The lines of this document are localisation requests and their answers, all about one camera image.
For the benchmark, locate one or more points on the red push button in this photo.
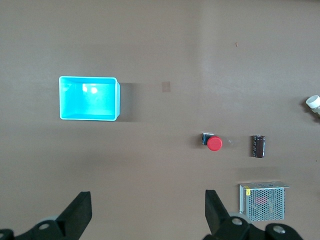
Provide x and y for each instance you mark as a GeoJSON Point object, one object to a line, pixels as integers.
{"type": "Point", "coordinates": [214, 143]}

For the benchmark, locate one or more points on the white capped metal fitting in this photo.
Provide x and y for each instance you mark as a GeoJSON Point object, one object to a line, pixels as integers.
{"type": "Point", "coordinates": [313, 101]}

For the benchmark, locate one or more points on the cyan plastic box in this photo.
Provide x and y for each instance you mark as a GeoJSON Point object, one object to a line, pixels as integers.
{"type": "Point", "coordinates": [88, 102]}

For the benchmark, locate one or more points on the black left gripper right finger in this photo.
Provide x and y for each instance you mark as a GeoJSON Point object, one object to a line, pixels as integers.
{"type": "Point", "coordinates": [217, 215]}

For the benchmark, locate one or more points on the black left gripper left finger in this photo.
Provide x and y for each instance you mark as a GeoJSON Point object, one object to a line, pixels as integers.
{"type": "Point", "coordinates": [75, 215]}

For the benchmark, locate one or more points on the dark brown cylindrical capacitor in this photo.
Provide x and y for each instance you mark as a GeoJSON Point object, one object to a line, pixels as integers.
{"type": "Point", "coordinates": [258, 146]}

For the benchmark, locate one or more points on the metal mesh power supply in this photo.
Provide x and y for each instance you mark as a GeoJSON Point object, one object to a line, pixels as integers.
{"type": "Point", "coordinates": [263, 203]}

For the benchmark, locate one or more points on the beige tape patch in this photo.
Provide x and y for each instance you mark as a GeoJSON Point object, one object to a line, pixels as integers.
{"type": "Point", "coordinates": [166, 87]}

